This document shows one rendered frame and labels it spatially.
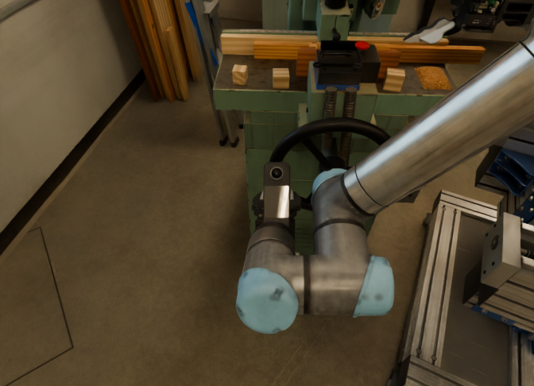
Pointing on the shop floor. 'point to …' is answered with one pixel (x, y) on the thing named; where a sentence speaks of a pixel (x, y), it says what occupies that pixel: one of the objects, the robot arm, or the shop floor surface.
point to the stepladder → (202, 32)
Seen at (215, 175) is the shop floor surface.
